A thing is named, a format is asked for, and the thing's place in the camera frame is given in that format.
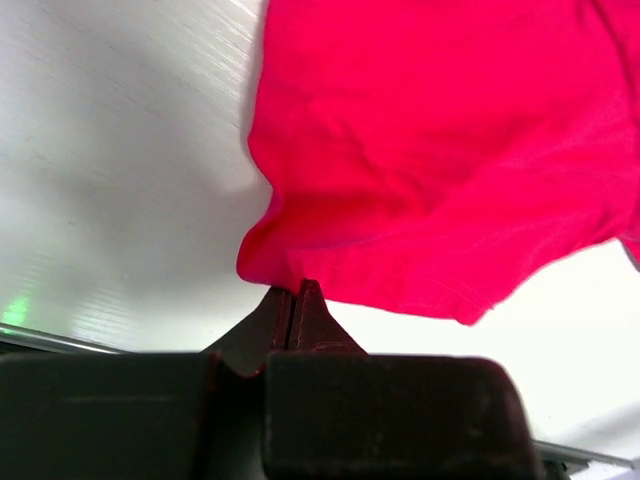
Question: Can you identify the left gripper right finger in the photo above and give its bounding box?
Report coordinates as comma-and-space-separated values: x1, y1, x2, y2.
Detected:
262, 280, 543, 479

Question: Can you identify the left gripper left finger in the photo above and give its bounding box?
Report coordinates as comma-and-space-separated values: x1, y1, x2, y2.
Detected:
1, 289, 292, 479

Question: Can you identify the red t-shirt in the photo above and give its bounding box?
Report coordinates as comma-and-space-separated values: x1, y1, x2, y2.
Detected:
237, 1, 639, 325

